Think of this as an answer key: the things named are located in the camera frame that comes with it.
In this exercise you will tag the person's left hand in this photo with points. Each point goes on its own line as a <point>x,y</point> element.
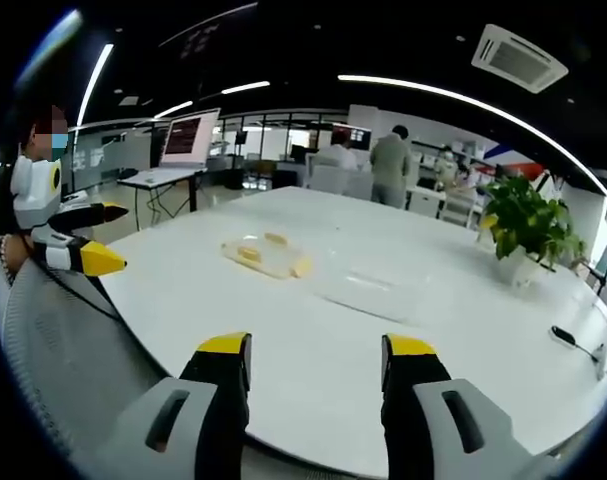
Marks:
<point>20,255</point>

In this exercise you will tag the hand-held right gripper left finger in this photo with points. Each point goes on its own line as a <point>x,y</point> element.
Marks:
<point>183,425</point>

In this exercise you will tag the green potted plant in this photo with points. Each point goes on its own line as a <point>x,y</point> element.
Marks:
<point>528,220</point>

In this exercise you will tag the person's dark clothing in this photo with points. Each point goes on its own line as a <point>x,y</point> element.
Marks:
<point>5,195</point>

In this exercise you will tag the grey mesh chair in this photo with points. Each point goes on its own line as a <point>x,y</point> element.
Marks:
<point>68,360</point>

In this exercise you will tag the white desk with black legs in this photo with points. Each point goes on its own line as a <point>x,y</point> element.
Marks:
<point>158,177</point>

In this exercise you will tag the yellow plastic piece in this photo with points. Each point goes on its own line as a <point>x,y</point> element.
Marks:
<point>302,267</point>

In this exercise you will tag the white office chair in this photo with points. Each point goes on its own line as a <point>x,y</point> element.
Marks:
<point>328,179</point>

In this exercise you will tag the straight ceiling light strip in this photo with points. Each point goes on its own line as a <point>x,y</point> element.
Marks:
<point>94,85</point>

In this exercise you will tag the dark computer monitor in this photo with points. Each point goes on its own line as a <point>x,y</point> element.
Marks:
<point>355,136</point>

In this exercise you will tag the yellow plastic buckle part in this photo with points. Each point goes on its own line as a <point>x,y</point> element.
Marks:
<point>276,239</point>
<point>249,255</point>

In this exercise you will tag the ceiling air conditioner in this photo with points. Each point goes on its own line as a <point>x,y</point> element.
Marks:
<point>520,57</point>

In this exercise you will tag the white slatted chair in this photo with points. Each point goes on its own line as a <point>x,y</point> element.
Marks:
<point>458,207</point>

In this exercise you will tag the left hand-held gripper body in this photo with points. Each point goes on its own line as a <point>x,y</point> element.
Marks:
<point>33,195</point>

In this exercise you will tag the large display screen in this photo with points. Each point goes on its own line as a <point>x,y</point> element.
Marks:
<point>188,137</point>

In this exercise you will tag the short ceiling light strip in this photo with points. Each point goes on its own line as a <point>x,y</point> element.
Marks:
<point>173,110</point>
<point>245,87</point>

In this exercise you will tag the long curved ceiling light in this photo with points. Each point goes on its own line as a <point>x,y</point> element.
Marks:
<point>483,107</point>

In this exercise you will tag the clear plastic bag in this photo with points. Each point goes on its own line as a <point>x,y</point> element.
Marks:
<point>273,260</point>

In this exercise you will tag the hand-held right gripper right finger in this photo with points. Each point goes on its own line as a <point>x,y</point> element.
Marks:
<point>433,430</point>

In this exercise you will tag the clear plastic sheet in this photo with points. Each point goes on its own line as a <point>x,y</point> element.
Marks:
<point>373,295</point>

